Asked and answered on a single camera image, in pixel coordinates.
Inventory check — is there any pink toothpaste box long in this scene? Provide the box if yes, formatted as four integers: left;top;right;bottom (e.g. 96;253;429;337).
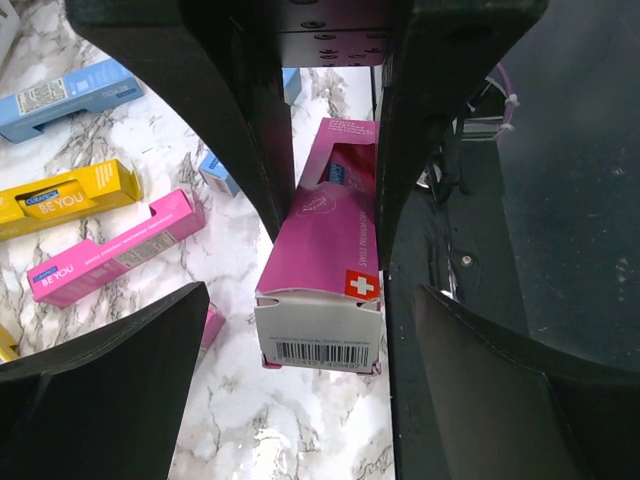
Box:
196;302;226;365

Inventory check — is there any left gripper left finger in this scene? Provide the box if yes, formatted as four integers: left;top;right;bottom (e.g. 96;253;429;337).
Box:
1;282;209;479

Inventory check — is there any yellow toothpaste box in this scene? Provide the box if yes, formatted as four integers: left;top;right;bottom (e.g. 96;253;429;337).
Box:
0;325;19;363
1;159;143;241

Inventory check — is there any yellow toothpaste box lower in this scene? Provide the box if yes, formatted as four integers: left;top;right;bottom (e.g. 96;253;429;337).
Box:
0;325;19;363

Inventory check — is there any pink toothpaste box diagonal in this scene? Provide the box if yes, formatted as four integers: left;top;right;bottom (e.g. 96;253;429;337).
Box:
254;118;382;375

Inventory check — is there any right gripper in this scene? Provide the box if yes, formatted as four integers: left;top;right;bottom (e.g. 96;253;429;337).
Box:
65;0;548;267

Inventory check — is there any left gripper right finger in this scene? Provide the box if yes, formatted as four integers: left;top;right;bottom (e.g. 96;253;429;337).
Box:
413;286;639;479

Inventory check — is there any black base bar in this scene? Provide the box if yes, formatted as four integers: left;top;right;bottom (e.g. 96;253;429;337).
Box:
386;1;639;479

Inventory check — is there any light blue box far right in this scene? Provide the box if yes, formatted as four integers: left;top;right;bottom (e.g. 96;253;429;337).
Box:
1;59;144;143

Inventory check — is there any yellow toothpaste box right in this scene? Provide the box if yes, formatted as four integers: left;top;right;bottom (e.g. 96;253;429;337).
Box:
1;159;143;241

